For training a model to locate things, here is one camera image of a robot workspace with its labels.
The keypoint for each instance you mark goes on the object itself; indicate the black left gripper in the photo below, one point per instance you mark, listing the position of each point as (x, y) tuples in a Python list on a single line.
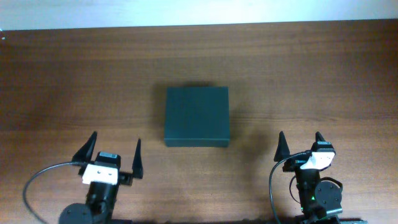
[(125, 177)]

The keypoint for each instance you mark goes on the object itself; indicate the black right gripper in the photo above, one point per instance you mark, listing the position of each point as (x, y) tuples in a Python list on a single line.
[(290, 165)]

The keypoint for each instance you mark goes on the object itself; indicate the black box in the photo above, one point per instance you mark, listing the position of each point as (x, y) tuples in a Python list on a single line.
[(197, 116)]

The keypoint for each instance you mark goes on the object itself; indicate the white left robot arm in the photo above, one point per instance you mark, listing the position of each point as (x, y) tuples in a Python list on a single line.
[(99, 204)]

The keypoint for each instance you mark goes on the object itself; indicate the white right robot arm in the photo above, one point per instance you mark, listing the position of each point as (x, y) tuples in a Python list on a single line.
[(319, 197)]

